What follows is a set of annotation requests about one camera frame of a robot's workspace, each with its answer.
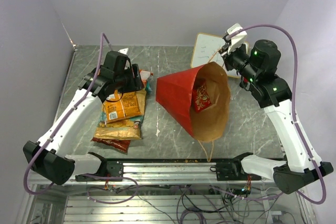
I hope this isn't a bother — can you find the orange kettle chips bag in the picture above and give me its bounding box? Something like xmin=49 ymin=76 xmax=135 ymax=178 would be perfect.
xmin=102 ymin=91 xmax=141 ymax=123

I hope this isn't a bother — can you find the purple cable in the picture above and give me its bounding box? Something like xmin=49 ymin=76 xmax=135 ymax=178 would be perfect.
xmin=23 ymin=32 xmax=140 ymax=205
xmin=225 ymin=24 xmax=328 ymax=205

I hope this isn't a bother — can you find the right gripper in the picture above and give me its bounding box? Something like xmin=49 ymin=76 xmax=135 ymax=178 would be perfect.
xmin=218 ymin=40 xmax=258 ymax=83

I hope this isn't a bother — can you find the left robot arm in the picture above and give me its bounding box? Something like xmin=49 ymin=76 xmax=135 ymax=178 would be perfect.
xmin=23 ymin=49 xmax=143 ymax=185

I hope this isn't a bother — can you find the small whiteboard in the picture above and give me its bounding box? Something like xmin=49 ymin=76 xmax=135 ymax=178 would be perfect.
xmin=191 ymin=33 xmax=240 ymax=78

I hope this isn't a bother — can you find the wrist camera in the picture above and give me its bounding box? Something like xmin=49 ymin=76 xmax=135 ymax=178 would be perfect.
xmin=118 ymin=48 xmax=129 ymax=56
xmin=223 ymin=23 xmax=247 ymax=55

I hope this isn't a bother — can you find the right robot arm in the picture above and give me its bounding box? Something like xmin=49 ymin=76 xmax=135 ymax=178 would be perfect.
xmin=218 ymin=39 xmax=334 ymax=194

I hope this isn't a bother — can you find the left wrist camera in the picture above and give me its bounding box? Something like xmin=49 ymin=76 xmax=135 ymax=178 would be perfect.
xmin=118 ymin=48 xmax=129 ymax=56

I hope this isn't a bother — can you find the aluminium frame rail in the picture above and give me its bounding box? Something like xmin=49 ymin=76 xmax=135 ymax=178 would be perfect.
xmin=28 ymin=161 xmax=292 ymax=186

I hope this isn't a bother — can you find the orange skittles packet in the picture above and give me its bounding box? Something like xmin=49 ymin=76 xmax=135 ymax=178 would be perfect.
xmin=140 ymin=69 xmax=153 ymax=83

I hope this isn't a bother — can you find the teal snack packet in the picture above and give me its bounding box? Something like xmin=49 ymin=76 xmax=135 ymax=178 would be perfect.
xmin=144 ymin=74 xmax=152 ymax=92

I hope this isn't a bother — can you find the small red snack packet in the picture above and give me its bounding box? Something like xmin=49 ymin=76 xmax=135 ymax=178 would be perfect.
xmin=192 ymin=82 xmax=212 ymax=113

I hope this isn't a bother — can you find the red paper bag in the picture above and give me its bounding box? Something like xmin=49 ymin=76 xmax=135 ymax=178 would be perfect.
xmin=156 ymin=60 xmax=230 ymax=147

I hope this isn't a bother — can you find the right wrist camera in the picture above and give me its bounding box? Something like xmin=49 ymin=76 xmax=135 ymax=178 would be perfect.
xmin=223 ymin=23 xmax=247 ymax=55

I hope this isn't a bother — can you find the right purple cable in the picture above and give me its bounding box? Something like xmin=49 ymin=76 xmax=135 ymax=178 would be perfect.
xmin=225 ymin=24 xmax=328 ymax=205

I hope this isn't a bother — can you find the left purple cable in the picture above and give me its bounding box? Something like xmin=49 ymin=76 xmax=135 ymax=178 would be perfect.
xmin=23 ymin=32 xmax=140 ymax=205

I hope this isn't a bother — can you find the brown snack packet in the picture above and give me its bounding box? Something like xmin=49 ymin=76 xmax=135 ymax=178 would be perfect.
xmin=94 ymin=89 xmax=146 ymax=140

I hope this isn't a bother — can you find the red doritos chip bag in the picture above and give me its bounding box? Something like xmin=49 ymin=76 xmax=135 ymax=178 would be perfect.
xmin=91 ymin=137 xmax=131 ymax=154

